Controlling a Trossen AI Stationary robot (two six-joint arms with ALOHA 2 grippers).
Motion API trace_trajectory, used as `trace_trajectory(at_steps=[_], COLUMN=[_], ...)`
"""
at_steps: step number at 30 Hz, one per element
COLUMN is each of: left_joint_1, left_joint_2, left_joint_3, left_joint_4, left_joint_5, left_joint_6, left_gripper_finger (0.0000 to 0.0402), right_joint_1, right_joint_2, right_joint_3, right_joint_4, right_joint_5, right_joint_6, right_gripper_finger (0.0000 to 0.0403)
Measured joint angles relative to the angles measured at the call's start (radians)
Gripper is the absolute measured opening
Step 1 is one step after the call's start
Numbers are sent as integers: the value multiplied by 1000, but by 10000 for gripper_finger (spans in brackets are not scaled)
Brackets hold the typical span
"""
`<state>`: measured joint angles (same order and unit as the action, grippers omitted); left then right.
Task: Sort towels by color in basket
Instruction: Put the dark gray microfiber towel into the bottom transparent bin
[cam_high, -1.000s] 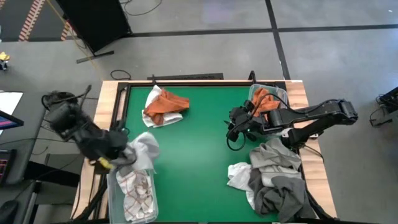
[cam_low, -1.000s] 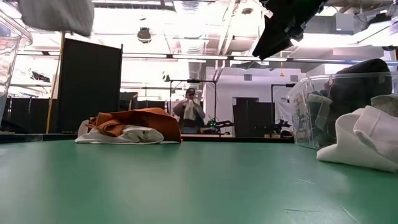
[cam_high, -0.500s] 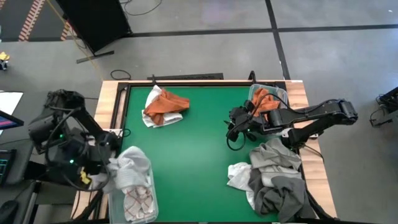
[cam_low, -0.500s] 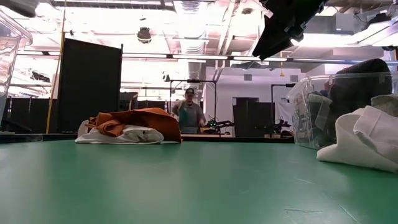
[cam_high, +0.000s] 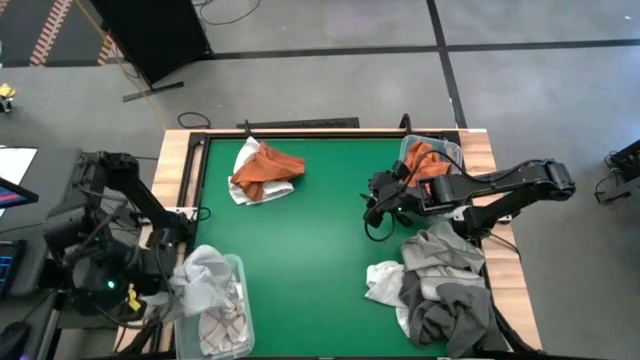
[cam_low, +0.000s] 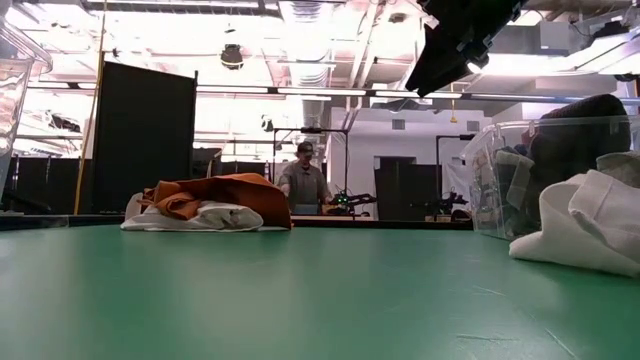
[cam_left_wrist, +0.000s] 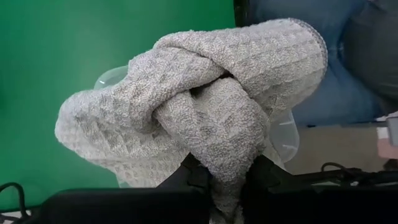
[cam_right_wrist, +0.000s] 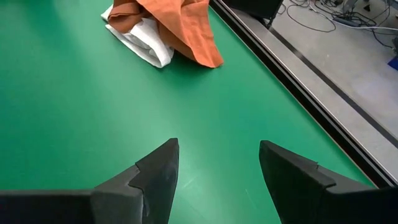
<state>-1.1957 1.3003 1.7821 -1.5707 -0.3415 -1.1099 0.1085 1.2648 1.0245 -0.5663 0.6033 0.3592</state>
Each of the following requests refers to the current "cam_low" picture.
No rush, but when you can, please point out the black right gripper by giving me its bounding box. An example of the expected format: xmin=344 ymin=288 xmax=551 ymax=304
xmin=404 ymin=0 xmax=527 ymax=99

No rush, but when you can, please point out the dark gray white-lined towel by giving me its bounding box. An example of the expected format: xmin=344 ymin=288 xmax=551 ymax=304
xmin=493 ymin=148 xmax=537 ymax=237

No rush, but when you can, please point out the dark gray waffle towel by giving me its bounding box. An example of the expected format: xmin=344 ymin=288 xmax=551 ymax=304
xmin=528 ymin=93 xmax=633 ymax=211

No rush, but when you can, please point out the light gray towel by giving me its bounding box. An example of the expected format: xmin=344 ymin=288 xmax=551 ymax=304
xmin=596 ymin=151 xmax=640 ymax=190

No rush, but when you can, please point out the white towel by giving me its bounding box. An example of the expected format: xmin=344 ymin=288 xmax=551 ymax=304
xmin=508 ymin=169 xmax=640 ymax=279
xmin=119 ymin=192 xmax=291 ymax=234

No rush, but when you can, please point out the orange towel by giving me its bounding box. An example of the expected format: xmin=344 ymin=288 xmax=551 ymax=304
xmin=137 ymin=172 xmax=293 ymax=231

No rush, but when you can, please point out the horizontal metal bar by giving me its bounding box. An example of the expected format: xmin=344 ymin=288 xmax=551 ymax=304
xmin=24 ymin=81 xmax=640 ymax=107

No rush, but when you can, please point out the black cabinet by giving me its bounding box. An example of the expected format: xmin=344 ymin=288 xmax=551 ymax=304
xmin=373 ymin=155 xmax=445 ymax=222

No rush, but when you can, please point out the background robot with green light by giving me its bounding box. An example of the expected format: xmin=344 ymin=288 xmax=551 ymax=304
xmin=327 ymin=191 xmax=379 ymax=217

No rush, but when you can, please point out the clear plastic bin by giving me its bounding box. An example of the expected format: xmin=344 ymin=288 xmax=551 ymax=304
xmin=462 ymin=115 xmax=640 ymax=242
xmin=0 ymin=19 xmax=54 ymax=201

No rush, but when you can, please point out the person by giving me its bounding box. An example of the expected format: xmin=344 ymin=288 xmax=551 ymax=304
xmin=277 ymin=141 xmax=334 ymax=216

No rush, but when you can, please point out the black ceiling dome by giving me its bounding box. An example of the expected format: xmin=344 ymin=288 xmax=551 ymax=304
xmin=220 ymin=43 xmax=245 ymax=71

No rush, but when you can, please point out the black partition panel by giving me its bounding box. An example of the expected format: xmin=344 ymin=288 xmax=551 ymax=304
xmin=92 ymin=60 xmax=199 ymax=217

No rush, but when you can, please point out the black background partition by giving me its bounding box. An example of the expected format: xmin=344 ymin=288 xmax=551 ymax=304
xmin=14 ymin=155 xmax=94 ymax=214

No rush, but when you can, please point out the yellow hanging cord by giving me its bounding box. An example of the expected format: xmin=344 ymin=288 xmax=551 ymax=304
xmin=448 ymin=74 xmax=459 ymax=124

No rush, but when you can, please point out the black metal stand frame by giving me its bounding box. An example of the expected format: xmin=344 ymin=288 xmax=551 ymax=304
xmin=272 ymin=126 xmax=350 ymax=197
xmin=434 ymin=133 xmax=482 ymax=201

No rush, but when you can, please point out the silver ventilation duct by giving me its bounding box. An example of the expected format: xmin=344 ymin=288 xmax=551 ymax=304
xmin=277 ymin=0 xmax=335 ymax=129

